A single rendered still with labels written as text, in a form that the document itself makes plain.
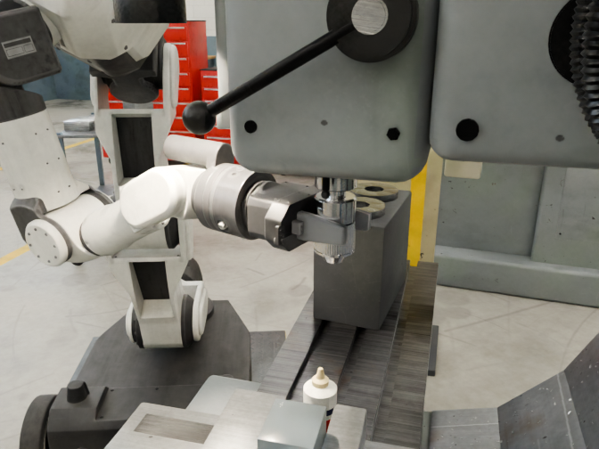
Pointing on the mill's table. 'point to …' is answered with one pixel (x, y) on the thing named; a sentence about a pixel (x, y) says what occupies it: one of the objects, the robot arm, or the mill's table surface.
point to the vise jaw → (241, 420)
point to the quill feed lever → (349, 12)
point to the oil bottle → (321, 393)
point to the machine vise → (152, 413)
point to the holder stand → (367, 262)
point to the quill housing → (328, 97)
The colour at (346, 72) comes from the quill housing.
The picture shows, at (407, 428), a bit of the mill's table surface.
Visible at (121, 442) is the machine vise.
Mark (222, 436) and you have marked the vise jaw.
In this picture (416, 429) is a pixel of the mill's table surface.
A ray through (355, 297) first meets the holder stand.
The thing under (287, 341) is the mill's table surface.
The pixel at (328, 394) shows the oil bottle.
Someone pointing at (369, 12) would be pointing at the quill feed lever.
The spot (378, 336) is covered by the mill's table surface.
